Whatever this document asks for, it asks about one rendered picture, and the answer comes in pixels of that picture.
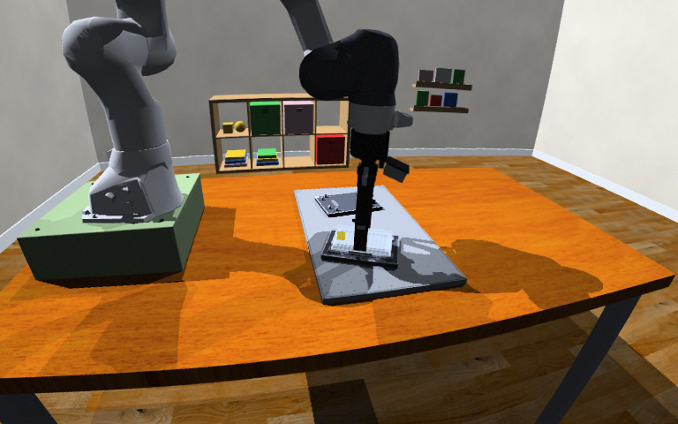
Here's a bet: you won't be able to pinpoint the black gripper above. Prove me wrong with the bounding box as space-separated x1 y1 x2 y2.
350 128 390 252

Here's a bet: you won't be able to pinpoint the clear rectangular plastic lid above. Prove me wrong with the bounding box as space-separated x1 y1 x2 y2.
331 225 392 254

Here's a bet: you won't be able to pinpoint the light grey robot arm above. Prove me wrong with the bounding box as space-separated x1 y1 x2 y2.
62 0 413 223

